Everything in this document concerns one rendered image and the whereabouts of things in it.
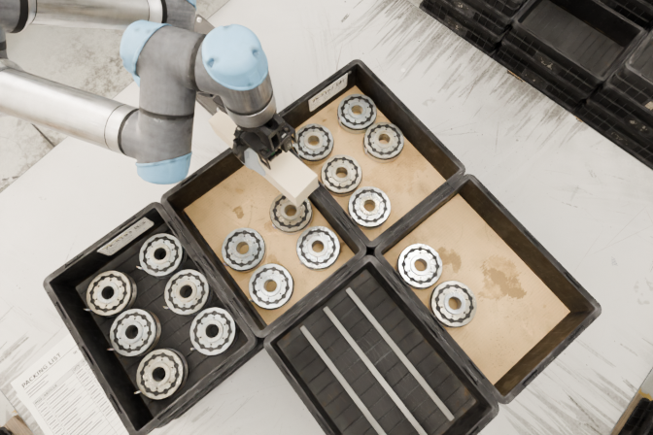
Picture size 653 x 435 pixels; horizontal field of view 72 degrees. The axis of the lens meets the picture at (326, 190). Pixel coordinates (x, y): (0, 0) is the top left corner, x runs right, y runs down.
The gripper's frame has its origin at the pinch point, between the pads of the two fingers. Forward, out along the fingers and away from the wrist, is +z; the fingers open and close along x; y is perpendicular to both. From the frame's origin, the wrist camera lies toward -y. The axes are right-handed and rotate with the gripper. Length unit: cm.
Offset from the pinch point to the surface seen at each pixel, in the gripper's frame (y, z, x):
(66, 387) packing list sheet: -7, 39, -70
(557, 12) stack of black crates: 16, 71, 139
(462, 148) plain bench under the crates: 26, 39, 47
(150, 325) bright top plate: 1.7, 23.0, -42.4
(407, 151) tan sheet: 17.3, 25.7, 30.2
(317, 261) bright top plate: 19.7, 22.9, -6.6
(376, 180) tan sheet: 16.4, 25.7, 18.9
